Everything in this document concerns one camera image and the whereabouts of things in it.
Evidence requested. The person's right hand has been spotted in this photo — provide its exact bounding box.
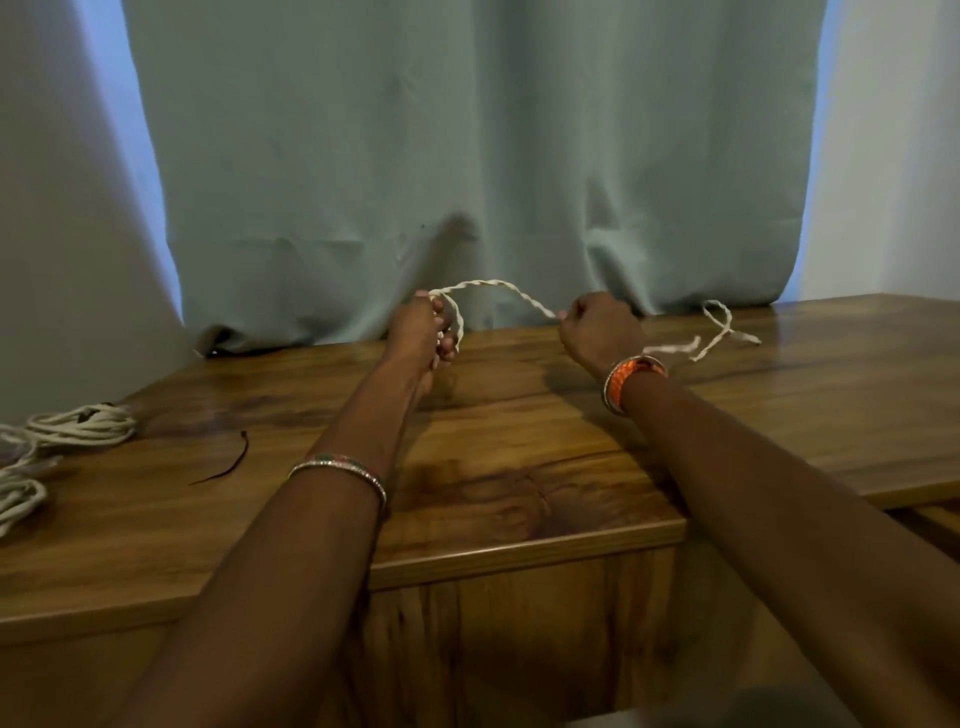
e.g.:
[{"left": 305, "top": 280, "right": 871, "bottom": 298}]
[{"left": 557, "top": 292, "right": 648, "bottom": 384}]

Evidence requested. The person's left hand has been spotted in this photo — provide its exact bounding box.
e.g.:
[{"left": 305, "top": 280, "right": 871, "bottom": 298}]
[{"left": 382, "top": 290, "right": 460, "bottom": 395}]

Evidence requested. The short black twist tie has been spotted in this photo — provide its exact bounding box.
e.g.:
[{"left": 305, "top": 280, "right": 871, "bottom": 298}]
[{"left": 188, "top": 430, "right": 250, "bottom": 487}]

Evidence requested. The person's left forearm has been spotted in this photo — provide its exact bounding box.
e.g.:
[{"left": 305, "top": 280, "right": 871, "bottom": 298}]
[{"left": 112, "top": 359, "right": 425, "bottom": 728}]

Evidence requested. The person's right forearm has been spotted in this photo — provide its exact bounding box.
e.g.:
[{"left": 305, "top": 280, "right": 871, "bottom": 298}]
[{"left": 618, "top": 371, "right": 960, "bottom": 728}]

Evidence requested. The wooden drawer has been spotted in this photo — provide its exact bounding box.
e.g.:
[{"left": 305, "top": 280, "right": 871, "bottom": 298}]
[{"left": 888, "top": 500, "right": 960, "bottom": 564}]

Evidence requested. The silver beaded bangle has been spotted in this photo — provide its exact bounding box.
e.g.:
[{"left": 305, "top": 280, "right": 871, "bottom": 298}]
[{"left": 288, "top": 453, "right": 389, "bottom": 515}]

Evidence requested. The wooden desk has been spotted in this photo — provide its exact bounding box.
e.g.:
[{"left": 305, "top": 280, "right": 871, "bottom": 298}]
[{"left": 0, "top": 293, "right": 960, "bottom": 728}]

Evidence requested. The teal fabric curtain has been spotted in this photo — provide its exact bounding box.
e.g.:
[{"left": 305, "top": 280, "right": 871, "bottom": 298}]
[{"left": 121, "top": 0, "right": 829, "bottom": 355}]

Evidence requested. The orange braided bracelet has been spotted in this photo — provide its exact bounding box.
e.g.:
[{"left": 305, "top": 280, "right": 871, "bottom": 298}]
[
  {"left": 607, "top": 358, "right": 669, "bottom": 412},
  {"left": 601, "top": 354, "right": 665, "bottom": 418}
]

